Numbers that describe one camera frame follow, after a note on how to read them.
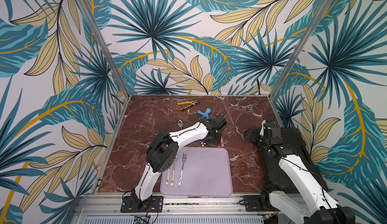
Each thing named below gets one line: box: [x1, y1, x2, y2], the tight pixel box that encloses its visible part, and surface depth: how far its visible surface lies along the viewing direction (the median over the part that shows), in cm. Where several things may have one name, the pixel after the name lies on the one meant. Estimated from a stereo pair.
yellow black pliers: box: [177, 99, 201, 111], surface depth 116 cm
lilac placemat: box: [160, 147, 233, 198], surface depth 83 cm
